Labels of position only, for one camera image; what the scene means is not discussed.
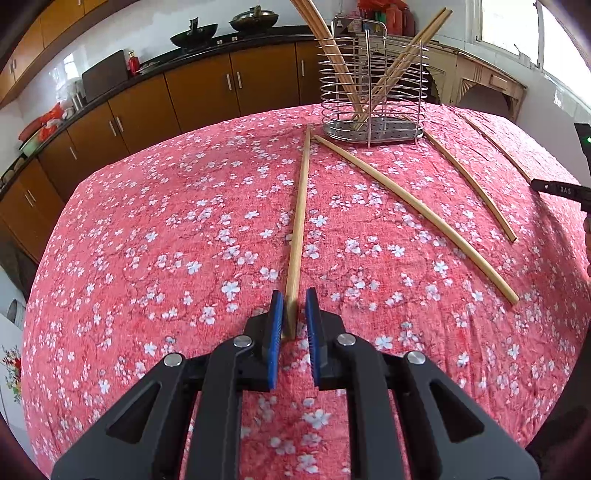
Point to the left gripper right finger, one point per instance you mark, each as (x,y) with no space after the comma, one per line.
(407,418)

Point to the brown upper wall cabinet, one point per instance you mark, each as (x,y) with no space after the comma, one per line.
(57,25)

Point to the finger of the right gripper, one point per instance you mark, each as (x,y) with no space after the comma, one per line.
(573,192)

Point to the dark wok right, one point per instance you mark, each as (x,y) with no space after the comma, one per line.
(255,20)

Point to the dark cutting board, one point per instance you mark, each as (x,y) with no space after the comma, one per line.
(104,76)

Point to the red bottle on counter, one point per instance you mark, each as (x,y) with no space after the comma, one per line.
(133,63)

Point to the cream wooden side table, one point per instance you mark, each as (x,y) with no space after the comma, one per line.
(463,80)

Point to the black wok left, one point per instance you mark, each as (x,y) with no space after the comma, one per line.
(195,36)

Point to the chopstick leaning left in holder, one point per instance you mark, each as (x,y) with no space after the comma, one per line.
(323,50)

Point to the brown lower kitchen cabinets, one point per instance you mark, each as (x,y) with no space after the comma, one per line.
(144,112)

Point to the steel wire utensil holder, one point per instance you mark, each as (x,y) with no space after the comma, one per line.
(374,86)

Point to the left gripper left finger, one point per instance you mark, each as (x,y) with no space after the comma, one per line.
(182,419)

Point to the pink floral tablecloth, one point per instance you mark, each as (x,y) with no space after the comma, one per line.
(173,248)

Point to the red items on side table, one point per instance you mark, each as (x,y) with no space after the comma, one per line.
(395,14)

